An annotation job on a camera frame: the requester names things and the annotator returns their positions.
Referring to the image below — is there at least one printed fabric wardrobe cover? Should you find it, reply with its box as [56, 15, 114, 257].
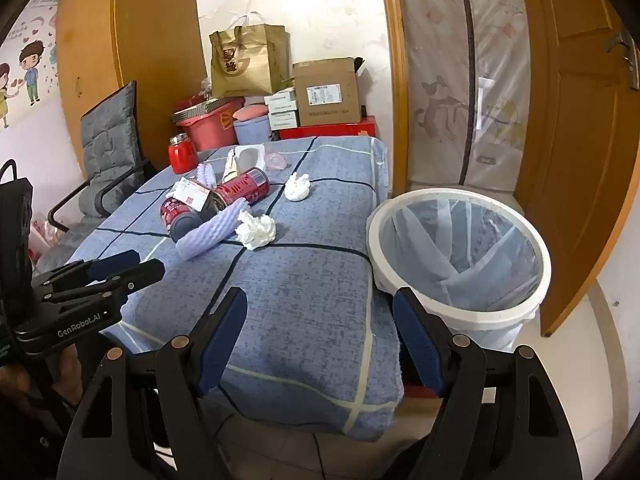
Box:
[395, 0, 531, 206]

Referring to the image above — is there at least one white yogurt cup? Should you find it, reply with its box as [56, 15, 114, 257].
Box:
[235, 143, 266, 171]

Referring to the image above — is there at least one wooden door frame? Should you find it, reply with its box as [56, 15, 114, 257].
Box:
[377, 0, 411, 201]

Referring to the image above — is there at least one red thermos bottle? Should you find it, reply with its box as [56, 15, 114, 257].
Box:
[168, 133, 199, 175]

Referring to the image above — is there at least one purple ribbed bottle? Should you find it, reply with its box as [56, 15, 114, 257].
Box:
[175, 199, 251, 261]

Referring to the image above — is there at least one wooden cabinet panel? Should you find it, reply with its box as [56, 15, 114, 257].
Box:
[55, 0, 208, 161]

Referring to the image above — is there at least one gold paper bag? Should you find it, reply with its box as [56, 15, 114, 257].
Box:
[209, 12, 292, 98]

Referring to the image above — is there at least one person's left hand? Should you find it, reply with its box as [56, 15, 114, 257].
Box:
[0, 347, 83, 411]

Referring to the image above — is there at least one pink bucket lid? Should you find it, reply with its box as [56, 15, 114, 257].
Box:
[232, 105, 271, 122]

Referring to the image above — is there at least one white tissue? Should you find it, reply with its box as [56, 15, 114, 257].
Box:
[284, 172, 312, 202]
[235, 210, 277, 250]

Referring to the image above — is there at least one striped flat box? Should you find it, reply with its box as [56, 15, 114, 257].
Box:
[173, 99, 232, 123]

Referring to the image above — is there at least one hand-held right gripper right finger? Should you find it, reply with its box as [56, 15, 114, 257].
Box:
[392, 287, 583, 480]

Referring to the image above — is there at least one small dark red drink can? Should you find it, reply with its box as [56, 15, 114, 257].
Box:
[160, 197, 203, 242]

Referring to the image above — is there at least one wooden door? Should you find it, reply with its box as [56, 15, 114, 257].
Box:
[515, 0, 640, 338]

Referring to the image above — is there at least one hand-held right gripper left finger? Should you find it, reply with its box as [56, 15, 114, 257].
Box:
[60, 287, 248, 480]

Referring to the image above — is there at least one purple milk carton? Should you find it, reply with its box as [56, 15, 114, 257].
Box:
[167, 177, 213, 212]

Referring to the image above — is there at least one brown cardboard box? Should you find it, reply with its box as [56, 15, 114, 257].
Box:
[291, 56, 366, 127]

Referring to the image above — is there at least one metal door lock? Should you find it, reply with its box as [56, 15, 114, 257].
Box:
[605, 30, 640, 91]

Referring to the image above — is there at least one red gift box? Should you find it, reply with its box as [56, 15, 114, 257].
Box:
[277, 116, 378, 141]

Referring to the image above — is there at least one red plastic storage bin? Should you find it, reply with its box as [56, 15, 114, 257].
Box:
[173, 99, 246, 153]

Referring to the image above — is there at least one large red drink can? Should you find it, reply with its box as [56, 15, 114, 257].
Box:
[212, 167, 271, 211]

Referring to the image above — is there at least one white trash bin with liner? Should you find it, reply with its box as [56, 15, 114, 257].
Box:
[366, 189, 552, 361]

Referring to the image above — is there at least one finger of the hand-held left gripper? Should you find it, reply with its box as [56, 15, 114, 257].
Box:
[32, 249, 142, 292]
[45, 258, 166, 322]

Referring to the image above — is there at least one black chair frame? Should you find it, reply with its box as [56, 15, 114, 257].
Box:
[47, 160, 156, 234]

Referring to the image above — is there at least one grey cushioned chair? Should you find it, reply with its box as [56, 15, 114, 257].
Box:
[37, 81, 146, 271]

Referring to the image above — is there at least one cartoon wall poster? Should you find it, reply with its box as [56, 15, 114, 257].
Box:
[0, 0, 63, 131]

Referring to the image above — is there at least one purple plastic bucket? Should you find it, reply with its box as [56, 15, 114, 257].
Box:
[234, 115, 273, 146]

